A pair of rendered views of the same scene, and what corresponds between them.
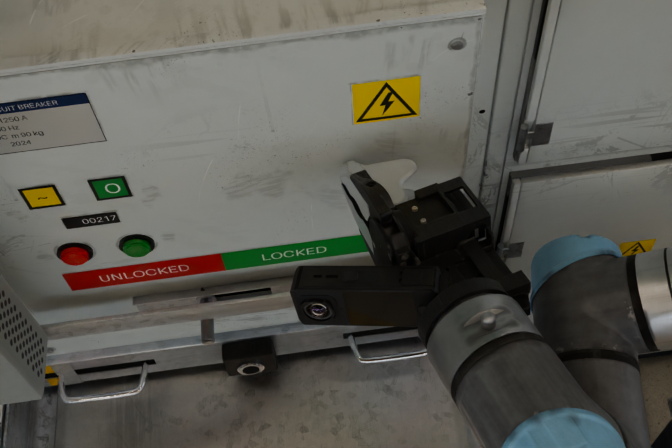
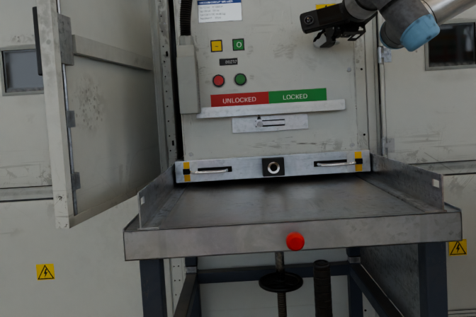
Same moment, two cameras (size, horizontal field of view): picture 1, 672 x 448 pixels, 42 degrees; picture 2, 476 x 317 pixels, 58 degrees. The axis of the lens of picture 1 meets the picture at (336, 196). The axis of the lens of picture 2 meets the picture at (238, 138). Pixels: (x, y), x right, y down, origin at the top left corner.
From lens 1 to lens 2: 111 cm
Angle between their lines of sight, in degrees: 52
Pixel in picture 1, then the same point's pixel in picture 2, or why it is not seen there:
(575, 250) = not seen: hidden behind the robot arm
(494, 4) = (361, 77)
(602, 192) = not seen: hidden behind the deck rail
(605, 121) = (416, 141)
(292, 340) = (291, 162)
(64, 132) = (231, 14)
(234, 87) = (282, 1)
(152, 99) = (258, 3)
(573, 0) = (388, 72)
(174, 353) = (241, 163)
